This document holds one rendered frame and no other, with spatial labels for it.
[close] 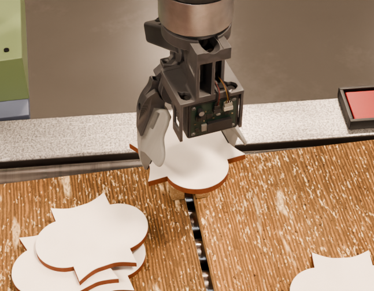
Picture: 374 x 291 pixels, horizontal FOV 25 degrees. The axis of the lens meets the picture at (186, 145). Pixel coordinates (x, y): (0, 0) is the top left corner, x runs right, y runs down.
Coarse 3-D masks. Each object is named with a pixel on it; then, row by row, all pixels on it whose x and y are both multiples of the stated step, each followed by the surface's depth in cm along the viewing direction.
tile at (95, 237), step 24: (72, 216) 104; (96, 216) 104; (120, 216) 104; (144, 216) 104; (48, 240) 102; (72, 240) 102; (96, 240) 102; (120, 240) 102; (144, 240) 102; (48, 264) 99; (72, 264) 99; (96, 264) 99; (120, 264) 100
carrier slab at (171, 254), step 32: (0, 192) 111; (32, 192) 111; (64, 192) 111; (96, 192) 111; (128, 192) 111; (160, 192) 111; (0, 224) 107; (32, 224) 107; (160, 224) 107; (0, 256) 103; (160, 256) 103; (192, 256) 103; (0, 288) 100; (160, 288) 100; (192, 288) 100
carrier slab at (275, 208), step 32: (256, 160) 115; (288, 160) 115; (320, 160) 115; (352, 160) 115; (224, 192) 111; (256, 192) 111; (288, 192) 111; (320, 192) 111; (352, 192) 111; (224, 224) 107; (256, 224) 107; (288, 224) 107; (320, 224) 107; (352, 224) 107; (224, 256) 103; (256, 256) 103; (288, 256) 103; (352, 256) 103; (224, 288) 100; (256, 288) 100; (288, 288) 100
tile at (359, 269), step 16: (320, 256) 102; (368, 256) 102; (304, 272) 100; (320, 272) 100; (336, 272) 100; (352, 272) 100; (368, 272) 100; (304, 288) 99; (320, 288) 99; (336, 288) 99; (352, 288) 99; (368, 288) 99
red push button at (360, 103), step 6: (348, 96) 125; (354, 96) 125; (360, 96) 125; (366, 96) 125; (372, 96) 125; (348, 102) 124; (354, 102) 124; (360, 102) 124; (366, 102) 124; (372, 102) 124; (354, 108) 123; (360, 108) 123; (366, 108) 123; (372, 108) 123; (354, 114) 122; (360, 114) 122; (366, 114) 122; (372, 114) 122
